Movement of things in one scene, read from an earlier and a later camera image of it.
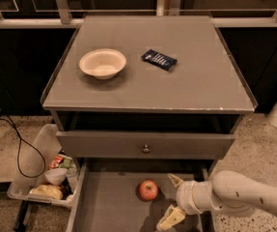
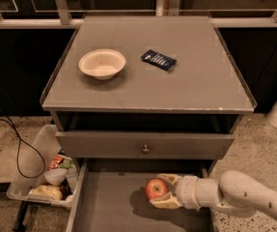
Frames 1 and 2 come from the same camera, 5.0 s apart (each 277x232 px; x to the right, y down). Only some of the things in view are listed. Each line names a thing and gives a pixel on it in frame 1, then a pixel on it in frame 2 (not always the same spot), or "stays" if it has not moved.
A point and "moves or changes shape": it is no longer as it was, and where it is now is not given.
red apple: (149, 189) moves or changes shape
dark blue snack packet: (159, 59) stays
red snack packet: (57, 160) stays
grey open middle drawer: (129, 196) stays
